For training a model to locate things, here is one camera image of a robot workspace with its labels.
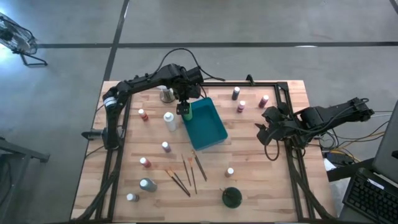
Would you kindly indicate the grey monitor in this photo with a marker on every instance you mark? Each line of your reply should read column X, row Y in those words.
column 387, row 143

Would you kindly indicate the small red paint bottle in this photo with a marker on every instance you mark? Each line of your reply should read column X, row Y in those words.
column 145, row 162

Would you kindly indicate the small yellow paint bottle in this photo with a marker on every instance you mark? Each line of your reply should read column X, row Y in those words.
column 229, row 172

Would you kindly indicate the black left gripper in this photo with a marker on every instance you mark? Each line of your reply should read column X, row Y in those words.
column 186, row 91

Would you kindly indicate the large white paint bottle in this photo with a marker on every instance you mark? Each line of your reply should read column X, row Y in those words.
column 170, row 123

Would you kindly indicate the white bulb table lamp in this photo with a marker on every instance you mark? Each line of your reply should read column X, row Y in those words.
column 167, row 97

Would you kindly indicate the black aluminium table frame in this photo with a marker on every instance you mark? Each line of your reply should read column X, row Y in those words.
column 264, row 84

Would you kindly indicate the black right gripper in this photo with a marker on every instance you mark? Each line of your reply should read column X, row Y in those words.
column 287, row 124

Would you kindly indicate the large green paint bottle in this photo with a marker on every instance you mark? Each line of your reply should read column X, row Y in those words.
column 188, row 117

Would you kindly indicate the black floor fan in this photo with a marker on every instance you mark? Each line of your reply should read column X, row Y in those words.
column 18, row 40

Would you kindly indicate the black equipment stand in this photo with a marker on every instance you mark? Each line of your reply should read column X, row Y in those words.
column 21, row 152

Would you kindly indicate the small maroon paint bottle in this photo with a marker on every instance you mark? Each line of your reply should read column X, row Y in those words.
column 263, row 101

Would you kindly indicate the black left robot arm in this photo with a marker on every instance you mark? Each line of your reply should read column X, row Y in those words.
column 149, row 79

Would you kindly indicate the small pink paint bottle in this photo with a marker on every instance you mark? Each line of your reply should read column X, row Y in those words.
column 241, row 106

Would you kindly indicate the small white paint bottle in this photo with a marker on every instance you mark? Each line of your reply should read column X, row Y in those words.
column 132, row 197

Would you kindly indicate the small dark paint bottle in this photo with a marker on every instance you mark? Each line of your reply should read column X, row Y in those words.
column 236, row 93

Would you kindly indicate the small orange paint bottle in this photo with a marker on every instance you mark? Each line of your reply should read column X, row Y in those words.
column 143, row 115

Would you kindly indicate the dark green cup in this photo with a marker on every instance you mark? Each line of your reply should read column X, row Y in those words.
column 233, row 200

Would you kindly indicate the large grey paint bottle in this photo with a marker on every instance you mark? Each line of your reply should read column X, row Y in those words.
column 148, row 185

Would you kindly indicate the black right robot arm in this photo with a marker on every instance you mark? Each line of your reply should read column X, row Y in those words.
column 335, row 113

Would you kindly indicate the small purple paint bottle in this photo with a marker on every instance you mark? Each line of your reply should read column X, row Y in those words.
column 166, row 147

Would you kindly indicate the black keyboard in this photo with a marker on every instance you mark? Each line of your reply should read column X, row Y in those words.
column 370, row 199

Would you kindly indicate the teal plastic bin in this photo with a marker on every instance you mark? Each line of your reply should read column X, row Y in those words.
column 206, row 127

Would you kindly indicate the black power adapter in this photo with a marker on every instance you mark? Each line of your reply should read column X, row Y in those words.
column 340, row 158

